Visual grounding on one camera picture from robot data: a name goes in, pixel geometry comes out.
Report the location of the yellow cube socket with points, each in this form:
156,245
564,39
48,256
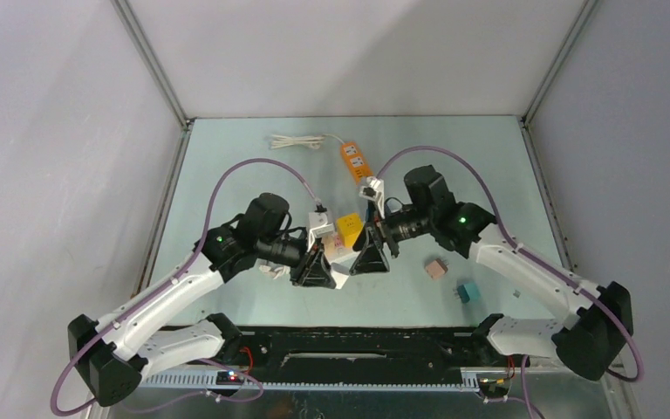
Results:
349,228

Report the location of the orange power strip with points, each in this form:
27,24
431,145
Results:
355,161

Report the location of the beige cube socket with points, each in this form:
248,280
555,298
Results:
331,243

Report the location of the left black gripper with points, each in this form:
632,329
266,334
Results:
312,269

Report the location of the pink plug adapter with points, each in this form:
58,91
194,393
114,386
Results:
436,268

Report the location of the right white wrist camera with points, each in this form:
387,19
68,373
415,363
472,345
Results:
371,188

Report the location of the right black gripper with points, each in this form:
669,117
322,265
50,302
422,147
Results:
372,258

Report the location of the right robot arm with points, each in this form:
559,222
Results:
589,323

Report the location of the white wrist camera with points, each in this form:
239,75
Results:
371,188
319,225

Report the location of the teal plug adapter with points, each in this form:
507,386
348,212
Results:
467,292

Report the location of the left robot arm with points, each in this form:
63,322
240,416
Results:
114,354

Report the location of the white multicolour power strip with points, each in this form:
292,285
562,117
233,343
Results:
340,263

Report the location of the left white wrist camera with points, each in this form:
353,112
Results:
319,225

